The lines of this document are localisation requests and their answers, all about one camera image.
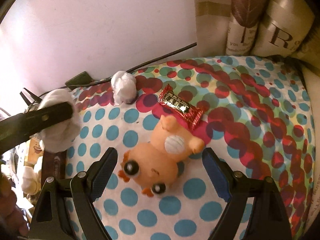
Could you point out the beige printed pillow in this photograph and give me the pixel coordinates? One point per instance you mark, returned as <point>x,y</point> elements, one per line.
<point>268,27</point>

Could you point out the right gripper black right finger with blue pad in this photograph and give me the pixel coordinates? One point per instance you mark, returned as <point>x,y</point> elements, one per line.
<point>268,219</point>

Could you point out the black power adapter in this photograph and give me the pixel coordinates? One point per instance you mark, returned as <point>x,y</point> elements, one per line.
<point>81,79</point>

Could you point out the polka dot bed sheet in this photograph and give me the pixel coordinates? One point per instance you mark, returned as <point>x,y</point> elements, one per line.
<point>257,118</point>

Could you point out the striped beige pillow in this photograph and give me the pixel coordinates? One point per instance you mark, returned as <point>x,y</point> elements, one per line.
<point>212,20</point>

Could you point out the orange toy figure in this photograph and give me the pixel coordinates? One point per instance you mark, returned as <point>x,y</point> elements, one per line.
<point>153,165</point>

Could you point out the black wifi router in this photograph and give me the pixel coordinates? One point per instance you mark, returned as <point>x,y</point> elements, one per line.
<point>29,97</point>

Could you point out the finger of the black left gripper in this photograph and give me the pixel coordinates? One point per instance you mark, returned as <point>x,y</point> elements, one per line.
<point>19,128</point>

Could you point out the red candy wrapper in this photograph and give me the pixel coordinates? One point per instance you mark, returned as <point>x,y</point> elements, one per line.
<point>189,113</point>

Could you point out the large white sock ball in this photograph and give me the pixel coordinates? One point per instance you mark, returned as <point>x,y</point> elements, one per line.
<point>58,138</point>

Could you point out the small white sock ball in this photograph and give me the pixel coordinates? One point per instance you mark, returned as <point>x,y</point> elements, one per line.
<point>123,85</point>

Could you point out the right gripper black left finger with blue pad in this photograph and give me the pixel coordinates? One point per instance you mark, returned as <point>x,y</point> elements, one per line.
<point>51,219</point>

